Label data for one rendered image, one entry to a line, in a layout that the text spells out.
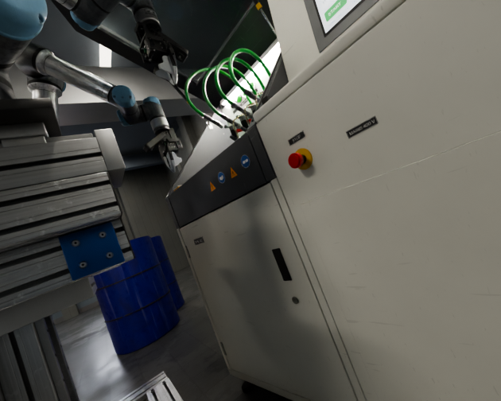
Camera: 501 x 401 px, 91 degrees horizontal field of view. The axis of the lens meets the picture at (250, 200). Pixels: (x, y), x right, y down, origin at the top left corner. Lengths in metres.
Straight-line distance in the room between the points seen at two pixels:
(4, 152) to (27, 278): 0.22
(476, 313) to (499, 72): 0.38
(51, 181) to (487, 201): 0.72
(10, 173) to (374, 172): 0.65
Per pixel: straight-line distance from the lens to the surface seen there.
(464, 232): 0.54
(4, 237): 0.55
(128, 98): 1.13
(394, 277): 0.61
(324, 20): 0.94
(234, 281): 0.98
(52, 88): 1.41
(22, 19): 0.62
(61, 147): 0.58
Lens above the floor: 0.72
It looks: 4 degrees up
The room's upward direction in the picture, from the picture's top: 21 degrees counter-clockwise
